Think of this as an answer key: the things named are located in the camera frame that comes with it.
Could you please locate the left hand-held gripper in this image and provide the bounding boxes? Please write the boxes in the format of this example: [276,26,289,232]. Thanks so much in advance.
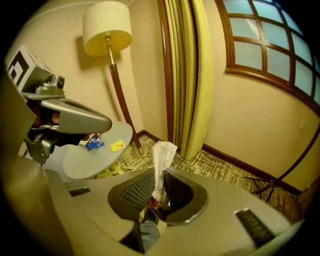
[7,44,113,166]

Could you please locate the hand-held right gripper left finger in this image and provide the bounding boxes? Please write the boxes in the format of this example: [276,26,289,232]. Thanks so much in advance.
[63,168,156,243]

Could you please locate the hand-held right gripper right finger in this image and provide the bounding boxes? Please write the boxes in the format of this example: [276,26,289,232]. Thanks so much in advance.
[159,167,292,250]

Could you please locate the yellow sticky note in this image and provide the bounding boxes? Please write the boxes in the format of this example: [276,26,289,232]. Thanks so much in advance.
[109,139,126,153]

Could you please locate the white wrapper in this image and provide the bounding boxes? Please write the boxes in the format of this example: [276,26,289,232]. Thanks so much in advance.
[149,140,178,210]

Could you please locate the person's left hand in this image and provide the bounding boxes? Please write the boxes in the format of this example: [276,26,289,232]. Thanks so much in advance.
[31,101,61,131]

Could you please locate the blue plastic toy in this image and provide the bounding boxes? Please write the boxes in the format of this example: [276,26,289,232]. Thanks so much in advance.
[85,136,106,151]

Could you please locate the round white side table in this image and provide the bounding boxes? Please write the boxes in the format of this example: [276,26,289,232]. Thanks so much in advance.
[62,121,133,180]

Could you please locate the person's legs in jeans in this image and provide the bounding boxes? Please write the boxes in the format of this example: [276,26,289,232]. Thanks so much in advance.
[138,208,161,254]

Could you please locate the black light stand tripod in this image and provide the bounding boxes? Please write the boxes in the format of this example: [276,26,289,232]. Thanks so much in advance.
[243,127,320,203]

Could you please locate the floor lamp with cream shade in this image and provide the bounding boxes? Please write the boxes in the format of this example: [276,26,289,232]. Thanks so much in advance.
[82,1,151,159]

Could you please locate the yellow-green curtain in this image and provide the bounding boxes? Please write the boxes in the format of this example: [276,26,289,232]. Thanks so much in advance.
[163,0,216,161]

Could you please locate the wooden-framed grid window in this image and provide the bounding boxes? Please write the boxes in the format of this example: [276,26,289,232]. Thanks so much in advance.
[214,0,320,108]

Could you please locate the white floor cable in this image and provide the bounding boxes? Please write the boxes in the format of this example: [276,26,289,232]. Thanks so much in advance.
[199,149,253,181]

